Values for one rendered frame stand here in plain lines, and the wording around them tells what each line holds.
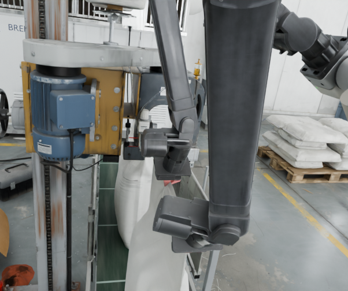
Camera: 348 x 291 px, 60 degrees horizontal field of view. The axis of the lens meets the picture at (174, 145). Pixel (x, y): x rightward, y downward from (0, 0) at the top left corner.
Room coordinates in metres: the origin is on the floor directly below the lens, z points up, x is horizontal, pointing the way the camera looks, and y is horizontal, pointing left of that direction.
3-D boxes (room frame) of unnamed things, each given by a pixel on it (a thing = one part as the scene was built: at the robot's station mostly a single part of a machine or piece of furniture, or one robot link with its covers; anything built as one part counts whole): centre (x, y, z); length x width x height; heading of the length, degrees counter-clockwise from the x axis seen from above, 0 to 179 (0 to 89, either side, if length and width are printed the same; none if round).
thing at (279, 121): (3.82, -1.51, 0.56); 0.66 x 0.43 x 0.15; 102
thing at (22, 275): (1.35, 0.82, 0.02); 0.22 x 0.18 x 0.04; 15
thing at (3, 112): (1.01, 0.63, 1.13); 0.18 x 0.11 x 0.18; 15
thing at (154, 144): (0.72, 0.02, 1.24); 0.11 x 0.09 x 0.12; 106
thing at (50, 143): (0.86, 0.35, 1.21); 0.15 x 0.15 x 0.25
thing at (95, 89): (0.94, 0.29, 1.23); 0.28 x 0.07 x 0.16; 15
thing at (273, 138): (3.82, -1.52, 0.32); 0.67 x 0.42 x 0.14; 109
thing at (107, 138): (1.10, 0.39, 1.18); 0.34 x 0.25 x 0.31; 105
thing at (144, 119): (1.01, 0.11, 1.14); 0.05 x 0.04 x 0.16; 105
